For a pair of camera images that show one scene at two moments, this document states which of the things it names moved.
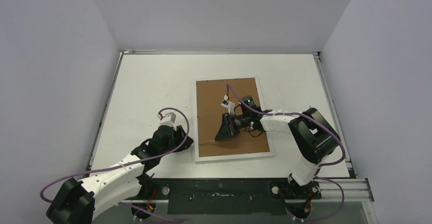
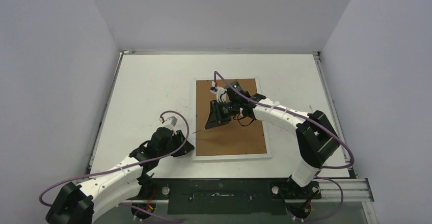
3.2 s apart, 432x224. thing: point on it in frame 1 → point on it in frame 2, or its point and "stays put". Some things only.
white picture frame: x=208 y=113 stays put
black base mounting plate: x=223 y=196 stays put
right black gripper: x=230 y=126 → x=222 y=111
